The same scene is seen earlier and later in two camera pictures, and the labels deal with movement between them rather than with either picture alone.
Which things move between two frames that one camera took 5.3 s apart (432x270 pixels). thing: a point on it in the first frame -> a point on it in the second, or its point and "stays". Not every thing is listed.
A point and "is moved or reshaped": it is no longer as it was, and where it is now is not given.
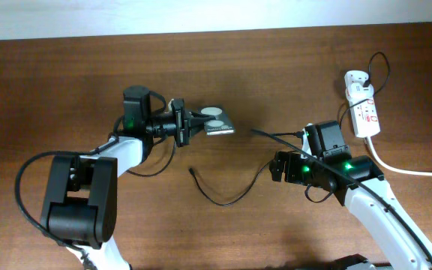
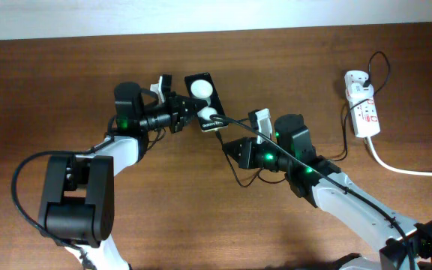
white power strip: x=366 y=120 stays
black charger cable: x=366 y=82 is moved or reshaped
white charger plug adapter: x=357 y=91 stays
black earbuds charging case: x=220 y=125 is moved or reshaped
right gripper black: x=293 y=160 -> x=247 y=158
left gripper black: x=184 y=125 -> x=180 y=115
